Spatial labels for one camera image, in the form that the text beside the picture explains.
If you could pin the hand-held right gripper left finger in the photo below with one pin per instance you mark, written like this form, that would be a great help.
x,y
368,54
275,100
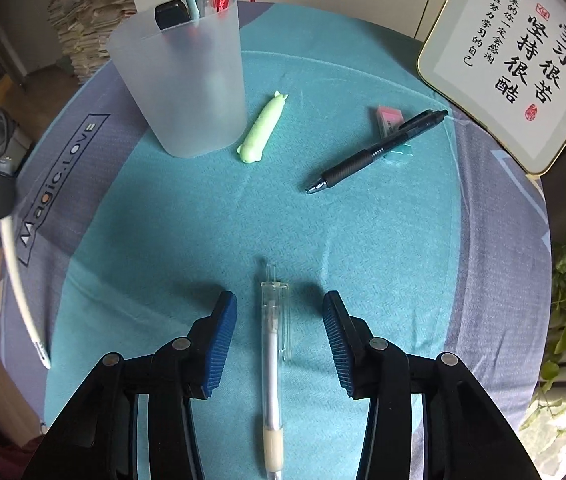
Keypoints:
x,y
220,345

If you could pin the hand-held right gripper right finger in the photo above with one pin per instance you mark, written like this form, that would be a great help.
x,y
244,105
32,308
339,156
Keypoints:
x,y
337,345

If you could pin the clear white pen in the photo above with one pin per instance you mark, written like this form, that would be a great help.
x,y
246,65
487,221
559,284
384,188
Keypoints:
x,y
272,360

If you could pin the frosted plastic pen cup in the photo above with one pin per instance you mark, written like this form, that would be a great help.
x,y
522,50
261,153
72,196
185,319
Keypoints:
x,y
188,100

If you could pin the black pen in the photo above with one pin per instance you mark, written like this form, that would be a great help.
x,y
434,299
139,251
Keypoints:
x,y
363,157

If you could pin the tall pile of books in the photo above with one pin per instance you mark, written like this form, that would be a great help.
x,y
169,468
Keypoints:
x,y
83,10

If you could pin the light green novelty pen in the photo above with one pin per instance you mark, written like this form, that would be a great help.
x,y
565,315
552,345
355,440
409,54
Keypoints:
x,y
263,125

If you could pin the pink eraser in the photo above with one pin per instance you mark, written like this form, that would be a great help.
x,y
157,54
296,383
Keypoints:
x,y
389,117

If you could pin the framed calligraphy board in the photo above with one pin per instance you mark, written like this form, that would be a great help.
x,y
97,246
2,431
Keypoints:
x,y
513,60

